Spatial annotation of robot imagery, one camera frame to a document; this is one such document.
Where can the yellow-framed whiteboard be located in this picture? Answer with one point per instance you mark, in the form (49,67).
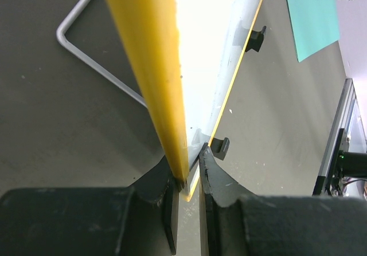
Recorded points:
(185,55)

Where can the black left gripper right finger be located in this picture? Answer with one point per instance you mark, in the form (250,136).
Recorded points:
(235,221)

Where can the teal paper folder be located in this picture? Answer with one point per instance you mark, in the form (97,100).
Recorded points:
(314,25)

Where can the metal wire whiteboard stand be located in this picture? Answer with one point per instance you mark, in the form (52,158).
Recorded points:
(89,34)

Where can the aluminium frame rail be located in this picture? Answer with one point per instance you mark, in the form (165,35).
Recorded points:
(335,141)

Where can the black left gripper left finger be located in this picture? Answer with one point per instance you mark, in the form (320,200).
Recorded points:
(140,219)

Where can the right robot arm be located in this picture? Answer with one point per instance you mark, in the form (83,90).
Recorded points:
(352,43)

